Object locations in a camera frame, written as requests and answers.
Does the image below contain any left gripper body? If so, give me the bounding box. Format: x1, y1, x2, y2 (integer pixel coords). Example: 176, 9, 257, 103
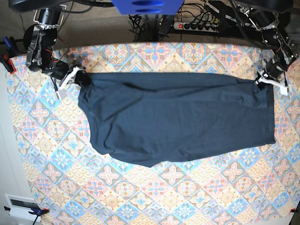
255, 57, 289, 87

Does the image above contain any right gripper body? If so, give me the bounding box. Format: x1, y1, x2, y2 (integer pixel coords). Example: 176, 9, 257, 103
48, 62, 86, 91

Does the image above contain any dark navy t-shirt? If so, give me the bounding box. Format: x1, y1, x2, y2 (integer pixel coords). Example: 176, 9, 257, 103
78, 73, 275, 167

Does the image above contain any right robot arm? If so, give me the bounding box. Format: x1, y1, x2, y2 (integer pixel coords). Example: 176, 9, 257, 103
23, 4, 91, 91

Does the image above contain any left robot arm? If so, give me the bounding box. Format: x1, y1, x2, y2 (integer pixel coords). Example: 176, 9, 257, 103
230, 1, 300, 96

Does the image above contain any black round stool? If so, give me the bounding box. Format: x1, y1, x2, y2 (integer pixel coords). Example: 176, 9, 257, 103
23, 25, 39, 52

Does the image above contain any orange black clamp left edge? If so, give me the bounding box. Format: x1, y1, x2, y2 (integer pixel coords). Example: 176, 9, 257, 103
0, 54, 16, 74

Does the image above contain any blue clamp upper left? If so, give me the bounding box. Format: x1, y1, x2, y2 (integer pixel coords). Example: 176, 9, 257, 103
0, 37, 23, 53

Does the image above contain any white power strip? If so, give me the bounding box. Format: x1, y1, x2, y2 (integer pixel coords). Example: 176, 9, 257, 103
173, 22, 218, 32

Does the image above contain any patterned tile tablecloth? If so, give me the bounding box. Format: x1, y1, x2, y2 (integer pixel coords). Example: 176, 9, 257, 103
6, 56, 300, 225

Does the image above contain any blue orange clamp bottom left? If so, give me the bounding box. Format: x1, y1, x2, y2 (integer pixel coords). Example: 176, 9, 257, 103
29, 208, 50, 225

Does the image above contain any white floor vent box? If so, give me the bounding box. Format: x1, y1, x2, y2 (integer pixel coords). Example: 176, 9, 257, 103
5, 194, 38, 222

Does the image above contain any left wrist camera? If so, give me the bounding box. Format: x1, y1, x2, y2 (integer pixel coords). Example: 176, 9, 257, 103
279, 85, 291, 96

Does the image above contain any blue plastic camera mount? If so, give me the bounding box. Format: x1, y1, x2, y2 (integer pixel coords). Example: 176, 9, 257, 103
112, 0, 184, 15

